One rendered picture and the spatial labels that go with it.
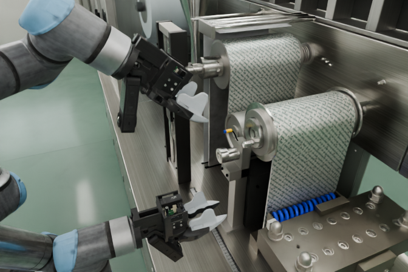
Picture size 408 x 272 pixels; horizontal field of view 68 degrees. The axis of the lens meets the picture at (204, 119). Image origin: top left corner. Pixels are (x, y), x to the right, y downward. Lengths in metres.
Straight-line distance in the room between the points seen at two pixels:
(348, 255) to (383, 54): 0.49
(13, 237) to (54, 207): 1.82
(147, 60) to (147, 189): 0.66
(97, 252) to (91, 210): 1.73
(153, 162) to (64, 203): 1.40
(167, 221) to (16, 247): 0.29
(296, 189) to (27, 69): 0.67
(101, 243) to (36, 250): 0.15
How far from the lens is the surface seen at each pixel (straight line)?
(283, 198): 0.85
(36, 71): 0.56
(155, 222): 0.68
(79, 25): 0.50
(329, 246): 0.83
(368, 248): 0.87
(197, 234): 0.71
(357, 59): 0.94
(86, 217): 2.37
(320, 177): 0.89
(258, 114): 0.72
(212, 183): 1.12
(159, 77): 0.54
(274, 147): 0.71
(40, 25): 0.50
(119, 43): 0.52
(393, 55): 0.87
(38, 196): 2.68
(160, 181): 1.14
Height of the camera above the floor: 1.65
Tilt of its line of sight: 30 degrees down
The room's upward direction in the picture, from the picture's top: straight up
